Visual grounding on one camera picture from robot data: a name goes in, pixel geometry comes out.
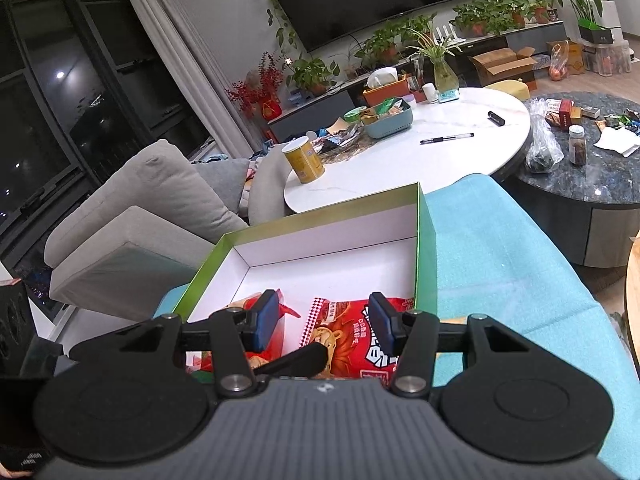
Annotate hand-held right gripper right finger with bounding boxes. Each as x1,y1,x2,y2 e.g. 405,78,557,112
369,291,545,401

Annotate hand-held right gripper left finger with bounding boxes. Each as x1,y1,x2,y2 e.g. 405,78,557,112
112,289,282,398

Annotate orange snack packet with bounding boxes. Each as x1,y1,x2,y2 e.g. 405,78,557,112
187,296,301,376

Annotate red snack packet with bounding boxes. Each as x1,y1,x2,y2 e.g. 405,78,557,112
297,296,418,378

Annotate green cardboard box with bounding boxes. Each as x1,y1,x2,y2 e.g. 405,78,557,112
172,182,441,377

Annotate grey cushion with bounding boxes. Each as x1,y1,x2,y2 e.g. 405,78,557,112
192,157,251,231

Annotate yellow cylindrical can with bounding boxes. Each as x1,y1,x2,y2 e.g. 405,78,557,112
281,136,326,185

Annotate white round table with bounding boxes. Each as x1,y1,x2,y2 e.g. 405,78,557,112
283,87,531,216

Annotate grey sofa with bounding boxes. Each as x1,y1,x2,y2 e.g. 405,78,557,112
44,139,296,321

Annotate pile of foil wrappers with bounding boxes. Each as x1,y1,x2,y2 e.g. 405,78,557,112
310,120,371,156

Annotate black pen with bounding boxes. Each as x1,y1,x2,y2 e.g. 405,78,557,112
420,133,475,145

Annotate blue plastic basket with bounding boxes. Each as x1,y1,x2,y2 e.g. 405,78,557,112
361,99,415,139

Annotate grey television console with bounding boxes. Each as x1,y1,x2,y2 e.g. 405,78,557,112
267,20,566,143

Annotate orange tissue box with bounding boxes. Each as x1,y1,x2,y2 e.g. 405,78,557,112
362,67,412,107

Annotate red berry plant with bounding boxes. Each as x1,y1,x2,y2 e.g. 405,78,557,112
225,52,288,121

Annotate dark window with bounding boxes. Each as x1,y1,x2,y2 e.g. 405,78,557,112
0,0,211,261

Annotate clear plastic bag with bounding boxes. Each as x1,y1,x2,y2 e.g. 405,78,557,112
522,99,565,175

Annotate bushy potted plant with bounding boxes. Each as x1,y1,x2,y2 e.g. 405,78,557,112
287,57,341,96

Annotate glass vase with plant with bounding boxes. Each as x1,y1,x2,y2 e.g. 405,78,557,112
407,27,463,105

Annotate dark marble round table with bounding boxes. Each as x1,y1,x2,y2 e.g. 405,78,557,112
500,91,640,268

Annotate glass jar with lid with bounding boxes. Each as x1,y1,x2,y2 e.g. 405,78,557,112
568,125,590,166

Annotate yellow stool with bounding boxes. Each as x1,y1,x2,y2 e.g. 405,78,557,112
485,80,530,102

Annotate row of potted plants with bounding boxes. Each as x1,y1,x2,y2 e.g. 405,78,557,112
357,15,436,66

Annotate open cardboard box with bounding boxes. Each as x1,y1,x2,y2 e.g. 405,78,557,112
469,46,538,87

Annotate white paper sheet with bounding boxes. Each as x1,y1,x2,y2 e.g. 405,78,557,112
593,126,640,157

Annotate white curtain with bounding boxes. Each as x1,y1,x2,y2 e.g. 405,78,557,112
117,0,261,161

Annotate hanging vine plant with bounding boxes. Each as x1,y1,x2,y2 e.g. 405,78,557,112
247,0,301,51

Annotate orange bag of fruit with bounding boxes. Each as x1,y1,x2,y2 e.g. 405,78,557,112
547,42,585,82

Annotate leafy potted plant cluster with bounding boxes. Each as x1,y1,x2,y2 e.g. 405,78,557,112
452,0,531,38

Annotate clear storage containers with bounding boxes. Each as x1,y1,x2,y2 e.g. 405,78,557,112
582,40,633,77

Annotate small potted plant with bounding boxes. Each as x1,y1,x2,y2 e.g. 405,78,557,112
525,0,566,25

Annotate black and green box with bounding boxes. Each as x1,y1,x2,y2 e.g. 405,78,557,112
577,19,616,43

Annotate white air purifier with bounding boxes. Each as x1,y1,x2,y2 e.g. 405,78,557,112
600,0,625,43

